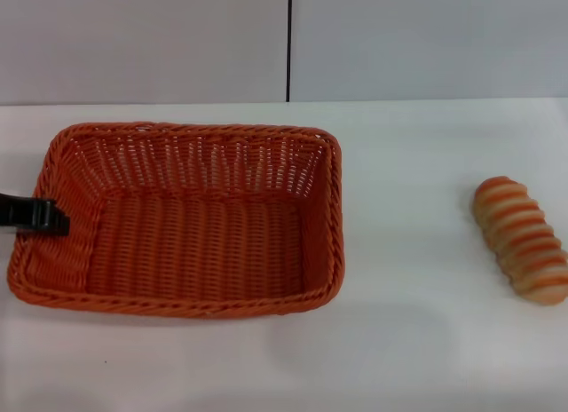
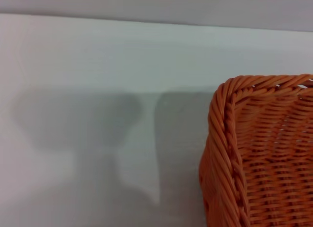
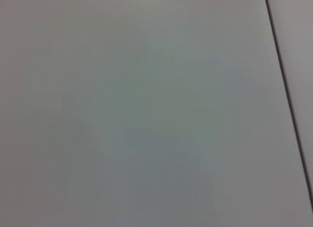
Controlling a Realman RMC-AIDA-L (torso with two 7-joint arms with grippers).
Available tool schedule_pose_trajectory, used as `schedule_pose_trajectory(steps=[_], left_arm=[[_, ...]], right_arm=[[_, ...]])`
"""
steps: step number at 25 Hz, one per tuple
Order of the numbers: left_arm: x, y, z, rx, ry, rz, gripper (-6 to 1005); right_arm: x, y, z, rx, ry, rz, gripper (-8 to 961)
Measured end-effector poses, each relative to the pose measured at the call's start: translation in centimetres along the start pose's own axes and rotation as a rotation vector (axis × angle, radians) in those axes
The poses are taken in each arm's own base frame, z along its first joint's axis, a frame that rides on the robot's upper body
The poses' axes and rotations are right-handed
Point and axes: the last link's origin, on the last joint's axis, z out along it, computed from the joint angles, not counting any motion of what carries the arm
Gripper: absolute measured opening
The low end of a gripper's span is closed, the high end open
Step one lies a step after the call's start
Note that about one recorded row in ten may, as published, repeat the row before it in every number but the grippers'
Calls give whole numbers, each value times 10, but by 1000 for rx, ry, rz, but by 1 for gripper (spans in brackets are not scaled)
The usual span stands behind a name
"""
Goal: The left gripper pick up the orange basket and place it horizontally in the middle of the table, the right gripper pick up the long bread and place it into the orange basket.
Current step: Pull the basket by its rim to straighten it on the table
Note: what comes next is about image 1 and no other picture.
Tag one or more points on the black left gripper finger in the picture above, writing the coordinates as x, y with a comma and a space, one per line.
35, 214

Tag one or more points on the orange woven plastic basket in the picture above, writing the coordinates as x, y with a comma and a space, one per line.
199, 247

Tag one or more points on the striped orange bread roll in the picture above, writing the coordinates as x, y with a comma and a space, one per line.
519, 243

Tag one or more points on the black vertical wall seam strip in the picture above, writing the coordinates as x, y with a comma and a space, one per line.
289, 43

